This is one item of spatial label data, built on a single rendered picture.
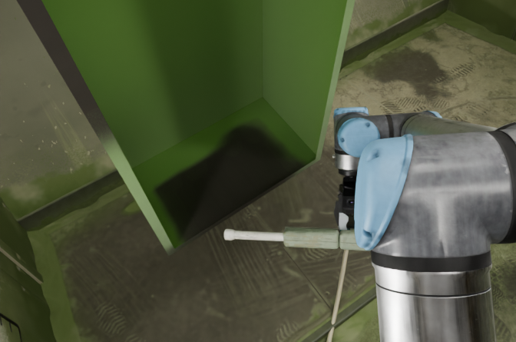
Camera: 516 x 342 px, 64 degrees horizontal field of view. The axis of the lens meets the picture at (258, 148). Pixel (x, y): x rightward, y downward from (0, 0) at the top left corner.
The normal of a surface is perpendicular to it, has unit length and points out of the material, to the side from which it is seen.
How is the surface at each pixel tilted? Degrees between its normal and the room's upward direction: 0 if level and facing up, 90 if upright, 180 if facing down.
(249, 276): 0
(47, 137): 57
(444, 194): 38
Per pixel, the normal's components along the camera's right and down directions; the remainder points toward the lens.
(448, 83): -0.13, -0.67
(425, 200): -0.16, -0.03
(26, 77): 0.37, 0.11
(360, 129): -0.19, 0.21
